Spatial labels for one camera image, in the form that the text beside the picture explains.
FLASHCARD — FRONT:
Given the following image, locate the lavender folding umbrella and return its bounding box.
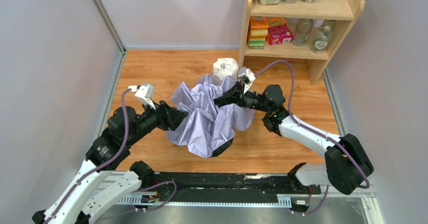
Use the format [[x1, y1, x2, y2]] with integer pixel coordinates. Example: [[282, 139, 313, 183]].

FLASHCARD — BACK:
[[166, 74, 255, 158]]

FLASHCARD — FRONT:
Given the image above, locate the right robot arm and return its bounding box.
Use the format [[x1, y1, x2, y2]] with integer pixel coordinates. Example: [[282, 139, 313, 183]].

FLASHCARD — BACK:
[[214, 83, 374, 195]]

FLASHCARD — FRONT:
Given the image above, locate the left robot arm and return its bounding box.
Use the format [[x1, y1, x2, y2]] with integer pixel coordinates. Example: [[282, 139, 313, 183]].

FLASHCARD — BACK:
[[32, 101, 188, 223]]

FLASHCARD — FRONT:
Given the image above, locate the white crumpled paper bag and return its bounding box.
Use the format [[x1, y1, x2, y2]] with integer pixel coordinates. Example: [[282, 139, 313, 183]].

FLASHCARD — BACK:
[[212, 58, 239, 83]]

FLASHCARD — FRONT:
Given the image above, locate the stacked sponges pack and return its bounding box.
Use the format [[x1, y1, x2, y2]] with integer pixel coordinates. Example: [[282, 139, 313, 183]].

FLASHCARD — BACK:
[[247, 28, 268, 49]]

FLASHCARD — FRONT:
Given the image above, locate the red snack box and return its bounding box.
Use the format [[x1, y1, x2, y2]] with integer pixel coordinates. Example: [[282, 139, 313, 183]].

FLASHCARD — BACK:
[[266, 25, 294, 45]]

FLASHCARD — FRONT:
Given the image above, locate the orange snack box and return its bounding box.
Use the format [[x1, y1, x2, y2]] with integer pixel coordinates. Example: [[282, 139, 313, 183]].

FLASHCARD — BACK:
[[249, 16, 287, 29]]

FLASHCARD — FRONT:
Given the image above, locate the clear glass bottle right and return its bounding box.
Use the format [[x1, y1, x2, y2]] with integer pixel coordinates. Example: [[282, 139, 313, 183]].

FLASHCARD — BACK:
[[311, 20, 336, 53]]

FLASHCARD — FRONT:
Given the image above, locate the clear glass bottle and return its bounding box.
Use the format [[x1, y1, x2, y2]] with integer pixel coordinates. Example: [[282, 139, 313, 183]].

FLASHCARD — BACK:
[[292, 18, 314, 46], [311, 20, 336, 53]]

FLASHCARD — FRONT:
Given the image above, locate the wooden shelf unit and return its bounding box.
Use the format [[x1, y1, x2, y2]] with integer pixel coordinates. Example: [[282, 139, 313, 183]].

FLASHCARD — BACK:
[[238, 0, 366, 86]]

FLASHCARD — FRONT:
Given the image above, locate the clear glass bottle left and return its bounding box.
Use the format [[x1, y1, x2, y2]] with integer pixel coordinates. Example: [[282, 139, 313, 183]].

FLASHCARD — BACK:
[[292, 18, 314, 46]]

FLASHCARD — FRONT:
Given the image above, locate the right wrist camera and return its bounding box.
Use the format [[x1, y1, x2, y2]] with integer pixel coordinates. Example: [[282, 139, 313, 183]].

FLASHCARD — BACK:
[[238, 67, 256, 94]]

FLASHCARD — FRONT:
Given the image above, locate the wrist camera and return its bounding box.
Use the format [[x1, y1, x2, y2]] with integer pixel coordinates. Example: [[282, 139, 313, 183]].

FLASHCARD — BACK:
[[134, 83, 156, 109], [238, 67, 256, 94]]

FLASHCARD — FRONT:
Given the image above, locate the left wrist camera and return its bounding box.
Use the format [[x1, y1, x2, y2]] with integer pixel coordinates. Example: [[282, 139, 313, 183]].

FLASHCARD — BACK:
[[134, 83, 156, 109]]

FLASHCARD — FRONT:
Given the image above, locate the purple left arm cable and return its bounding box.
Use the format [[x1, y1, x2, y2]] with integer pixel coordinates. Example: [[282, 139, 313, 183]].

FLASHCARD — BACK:
[[43, 85, 138, 224]]

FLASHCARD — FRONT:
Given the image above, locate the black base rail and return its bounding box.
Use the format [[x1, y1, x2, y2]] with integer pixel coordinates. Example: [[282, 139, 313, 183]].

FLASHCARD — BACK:
[[141, 172, 321, 204]]

